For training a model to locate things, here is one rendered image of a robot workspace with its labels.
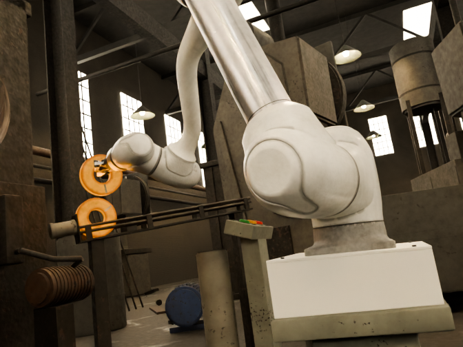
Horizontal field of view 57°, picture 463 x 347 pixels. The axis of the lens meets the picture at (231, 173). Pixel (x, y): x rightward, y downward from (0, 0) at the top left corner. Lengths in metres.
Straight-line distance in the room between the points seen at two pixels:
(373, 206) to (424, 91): 8.76
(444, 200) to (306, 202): 2.26
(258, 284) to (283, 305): 0.69
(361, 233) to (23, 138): 1.48
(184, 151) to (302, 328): 0.71
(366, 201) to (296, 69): 2.92
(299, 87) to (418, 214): 1.48
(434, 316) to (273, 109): 0.46
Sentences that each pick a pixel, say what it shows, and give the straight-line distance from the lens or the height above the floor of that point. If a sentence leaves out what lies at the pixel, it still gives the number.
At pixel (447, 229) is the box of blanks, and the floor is 0.48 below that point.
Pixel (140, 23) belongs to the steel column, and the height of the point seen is 5.03.
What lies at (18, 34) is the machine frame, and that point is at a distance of 2.18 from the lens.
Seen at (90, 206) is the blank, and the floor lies 0.75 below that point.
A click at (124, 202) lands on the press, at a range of 9.40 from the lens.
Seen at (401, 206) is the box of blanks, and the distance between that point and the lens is 2.89.
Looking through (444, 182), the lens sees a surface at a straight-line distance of 4.66.
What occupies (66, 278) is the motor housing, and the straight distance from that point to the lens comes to 1.58.
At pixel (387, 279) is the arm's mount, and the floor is 0.40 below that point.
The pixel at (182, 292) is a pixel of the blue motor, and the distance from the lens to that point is 3.26.
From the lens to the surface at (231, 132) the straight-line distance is 4.00.
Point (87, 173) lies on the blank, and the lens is 1.65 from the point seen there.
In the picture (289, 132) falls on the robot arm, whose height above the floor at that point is 0.67.
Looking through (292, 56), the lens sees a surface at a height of 2.10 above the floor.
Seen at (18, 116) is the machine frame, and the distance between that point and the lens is 2.01.
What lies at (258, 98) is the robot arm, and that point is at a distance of 0.84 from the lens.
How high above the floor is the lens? 0.48
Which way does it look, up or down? 11 degrees up
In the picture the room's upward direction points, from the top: 8 degrees counter-clockwise
